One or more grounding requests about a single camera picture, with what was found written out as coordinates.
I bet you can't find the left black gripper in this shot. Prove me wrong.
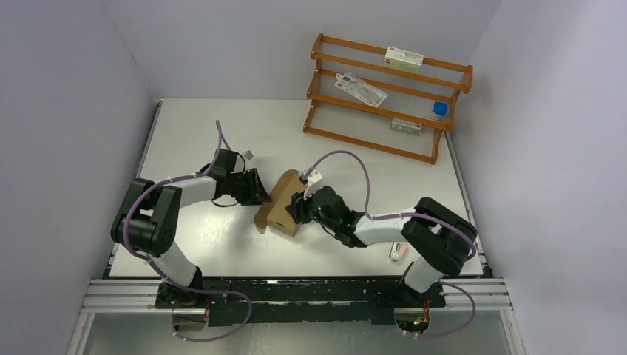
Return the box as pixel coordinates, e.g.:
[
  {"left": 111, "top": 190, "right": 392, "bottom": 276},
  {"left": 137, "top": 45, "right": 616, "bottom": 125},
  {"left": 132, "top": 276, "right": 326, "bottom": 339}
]
[{"left": 226, "top": 168, "right": 271, "bottom": 206}]

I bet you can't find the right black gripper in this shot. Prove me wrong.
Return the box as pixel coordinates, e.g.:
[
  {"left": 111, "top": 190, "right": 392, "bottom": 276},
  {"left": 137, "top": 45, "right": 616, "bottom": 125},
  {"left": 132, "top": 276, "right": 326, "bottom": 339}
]
[{"left": 285, "top": 184, "right": 338, "bottom": 232}]

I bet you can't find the brown cardboard box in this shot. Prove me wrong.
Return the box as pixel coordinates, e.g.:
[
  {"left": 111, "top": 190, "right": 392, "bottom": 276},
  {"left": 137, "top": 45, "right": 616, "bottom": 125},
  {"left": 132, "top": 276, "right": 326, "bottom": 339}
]
[{"left": 254, "top": 169, "right": 305, "bottom": 237}]

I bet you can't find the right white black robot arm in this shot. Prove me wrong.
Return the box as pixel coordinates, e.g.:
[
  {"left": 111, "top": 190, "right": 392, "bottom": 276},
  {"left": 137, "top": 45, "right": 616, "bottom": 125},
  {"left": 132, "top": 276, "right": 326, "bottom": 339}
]
[{"left": 285, "top": 186, "right": 478, "bottom": 306}]

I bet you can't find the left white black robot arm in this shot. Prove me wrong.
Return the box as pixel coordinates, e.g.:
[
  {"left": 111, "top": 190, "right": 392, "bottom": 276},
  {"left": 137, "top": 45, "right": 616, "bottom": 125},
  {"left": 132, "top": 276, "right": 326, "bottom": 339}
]
[{"left": 110, "top": 149, "right": 270, "bottom": 308}]

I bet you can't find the small white box lower shelf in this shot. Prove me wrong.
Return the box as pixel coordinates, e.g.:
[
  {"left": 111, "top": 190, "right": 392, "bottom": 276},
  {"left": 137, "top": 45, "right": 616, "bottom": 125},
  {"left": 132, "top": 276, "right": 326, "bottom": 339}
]
[{"left": 390, "top": 118, "right": 422, "bottom": 135}]

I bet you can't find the white green box top shelf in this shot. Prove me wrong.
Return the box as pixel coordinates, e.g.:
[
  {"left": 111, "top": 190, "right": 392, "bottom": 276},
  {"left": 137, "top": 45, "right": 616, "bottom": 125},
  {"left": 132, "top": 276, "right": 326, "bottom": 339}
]
[{"left": 383, "top": 47, "right": 424, "bottom": 74}]

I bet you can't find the small pink white stapler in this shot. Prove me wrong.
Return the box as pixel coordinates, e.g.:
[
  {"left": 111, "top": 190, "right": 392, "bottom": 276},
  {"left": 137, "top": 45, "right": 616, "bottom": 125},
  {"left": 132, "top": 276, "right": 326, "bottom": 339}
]
[{"left": 389, "top": 242, "right": 407, "bottom": 262}]

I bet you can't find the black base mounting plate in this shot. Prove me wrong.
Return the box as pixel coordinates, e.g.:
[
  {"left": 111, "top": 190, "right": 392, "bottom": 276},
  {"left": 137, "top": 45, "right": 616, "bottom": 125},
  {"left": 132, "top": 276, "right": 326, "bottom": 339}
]
[{"left": 155, "top": 276, "right": 446, "bottom": 327}]

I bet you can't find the orange wooden shelf rack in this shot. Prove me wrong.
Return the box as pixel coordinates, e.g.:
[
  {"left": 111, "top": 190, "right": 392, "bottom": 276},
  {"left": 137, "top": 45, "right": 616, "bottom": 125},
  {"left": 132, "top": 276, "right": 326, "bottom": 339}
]
[{"left": 302, "top": 33, "right": 474, "bottom": 164}]

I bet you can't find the clear plastic packet with label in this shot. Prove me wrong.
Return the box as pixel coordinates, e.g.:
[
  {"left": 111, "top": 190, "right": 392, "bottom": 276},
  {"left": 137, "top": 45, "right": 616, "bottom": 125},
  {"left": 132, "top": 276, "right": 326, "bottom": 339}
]
[{"left": 335, "top": 72, "right": 388, "bottom": 107}]

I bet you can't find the blue cap bottle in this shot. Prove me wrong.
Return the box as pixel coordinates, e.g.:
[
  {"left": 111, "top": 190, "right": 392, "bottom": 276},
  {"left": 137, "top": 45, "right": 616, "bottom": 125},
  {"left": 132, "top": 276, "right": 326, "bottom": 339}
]
[{"left": 433, "top": 101, "right": 450, "bottom": 116}]

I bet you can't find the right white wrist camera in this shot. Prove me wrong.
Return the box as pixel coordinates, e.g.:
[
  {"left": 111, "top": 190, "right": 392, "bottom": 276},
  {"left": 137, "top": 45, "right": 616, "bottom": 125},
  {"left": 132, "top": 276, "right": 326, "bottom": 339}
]
[{"left": 301, "top": 169, "right": 324, "bottom": 200}]

